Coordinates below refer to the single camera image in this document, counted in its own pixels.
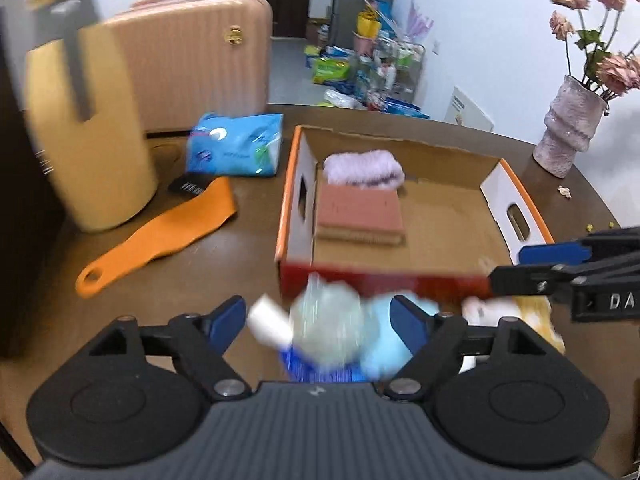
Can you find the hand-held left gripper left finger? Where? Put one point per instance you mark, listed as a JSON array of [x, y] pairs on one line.
[[227, 317]]

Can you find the pink brown sponge block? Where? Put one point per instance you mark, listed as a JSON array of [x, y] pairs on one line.
[[360, 212]]

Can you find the scattered yellow flower bits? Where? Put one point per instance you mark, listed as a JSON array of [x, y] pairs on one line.
[[590, 226]]

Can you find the green and blue packet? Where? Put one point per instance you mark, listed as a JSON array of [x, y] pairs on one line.
[[330, 70]]

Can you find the white and yellow plush dog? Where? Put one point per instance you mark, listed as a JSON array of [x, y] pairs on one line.
[[530, 312]]

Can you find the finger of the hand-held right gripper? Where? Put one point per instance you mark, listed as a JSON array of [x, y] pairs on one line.
[[520, 277], [550, 252]]

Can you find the light purple fluffy cloth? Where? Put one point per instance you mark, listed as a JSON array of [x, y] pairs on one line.
[[362, 167]]

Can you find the blue tissue pack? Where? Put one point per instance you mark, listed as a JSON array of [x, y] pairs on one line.
[[235, 147]]

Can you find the black paper bag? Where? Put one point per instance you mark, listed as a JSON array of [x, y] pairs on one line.
[[20, 185]]

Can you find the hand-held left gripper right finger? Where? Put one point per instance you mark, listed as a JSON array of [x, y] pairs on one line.
[[407, 317]]

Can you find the pink stone vase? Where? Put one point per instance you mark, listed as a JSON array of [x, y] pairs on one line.
[[567, 127]]

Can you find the orange plastic shoehorn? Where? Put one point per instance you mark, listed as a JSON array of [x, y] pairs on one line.
[[175, 230]]

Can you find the clear soft plastic bottle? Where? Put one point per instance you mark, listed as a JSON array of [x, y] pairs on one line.
[[325, 320]]

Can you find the pink hard-shell suitcase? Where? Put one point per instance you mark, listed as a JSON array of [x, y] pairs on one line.
[[200, 60]]

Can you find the white board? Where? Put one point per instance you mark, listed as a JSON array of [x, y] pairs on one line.
[[467, 110]]

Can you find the light blue plush toy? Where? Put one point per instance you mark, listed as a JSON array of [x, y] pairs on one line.
[[382, 350]]

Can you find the yellow thermos jug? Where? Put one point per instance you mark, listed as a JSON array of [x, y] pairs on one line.
[[87, 125]]

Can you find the blue cloth item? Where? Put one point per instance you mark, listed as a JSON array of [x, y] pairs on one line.
[[320, 372]]

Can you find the orange cardboard box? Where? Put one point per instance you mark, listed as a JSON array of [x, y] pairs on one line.
[[450, 220]]

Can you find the dried pink roses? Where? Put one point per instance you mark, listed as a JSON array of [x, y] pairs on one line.
[[615, 67]]

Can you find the fallen rose petal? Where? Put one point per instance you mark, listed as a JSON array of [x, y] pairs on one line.
[[565, 192]]

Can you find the cluttered storage cart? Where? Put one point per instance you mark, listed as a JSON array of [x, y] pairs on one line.
[[395, 65]]

